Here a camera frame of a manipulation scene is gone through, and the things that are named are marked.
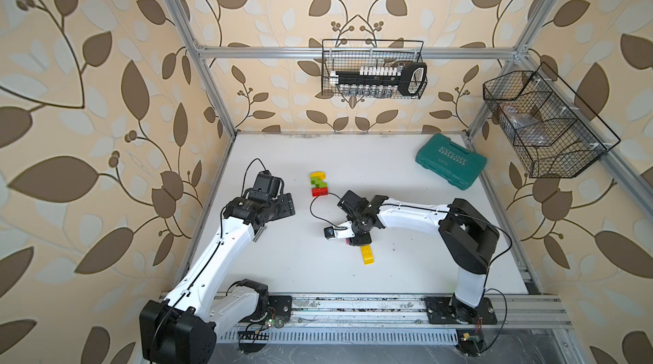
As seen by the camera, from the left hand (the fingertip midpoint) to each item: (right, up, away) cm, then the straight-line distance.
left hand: (279, 203), depth 80 cm
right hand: (+24, -12, +10) cm, 28 cm away
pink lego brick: (+22, -12, 0) cm, 25 cm away
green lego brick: (+10, +6, +22) cm, 24 cm away
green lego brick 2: (+11, +5, +22) cm, 25 cm away
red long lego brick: (+10, +1, +19) cm, 22 cm away
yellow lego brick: (+12, +7, +25) cm, 28 cm away
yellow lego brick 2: (+29, -18, +4) cm, 34 cm away
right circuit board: (+57, -38, -8) cm, 69 cm away
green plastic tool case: (+67, +12, +24) cm, 73 cm away
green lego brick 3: (+12, +4, +20) cm, 24 cm away
